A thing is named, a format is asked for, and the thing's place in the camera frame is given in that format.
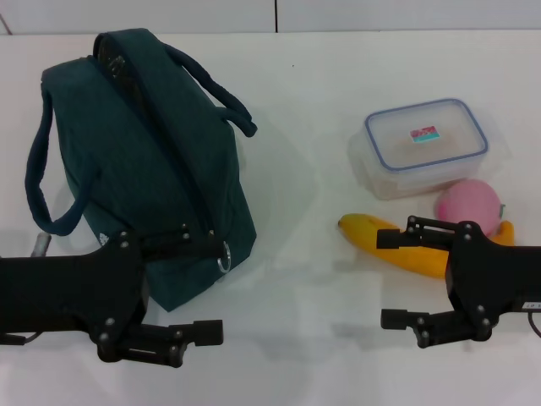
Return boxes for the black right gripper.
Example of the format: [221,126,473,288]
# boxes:
[375,214,541,349]

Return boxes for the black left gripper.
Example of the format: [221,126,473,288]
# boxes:
[0,222,232,369]

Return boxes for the yellow banana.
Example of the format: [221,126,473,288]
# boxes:
[337,213,516,280]

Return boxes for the pink toy peach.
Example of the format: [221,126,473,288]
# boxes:
[435,179,508,238]

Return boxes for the dark teal insulated lunch bag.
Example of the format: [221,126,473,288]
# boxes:
[25,29,260,314]

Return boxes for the clear food container blue seal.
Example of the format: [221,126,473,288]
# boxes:
[348,97,490,200]

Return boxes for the grey left gripper cable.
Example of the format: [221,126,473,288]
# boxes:
[0,332,42,346]

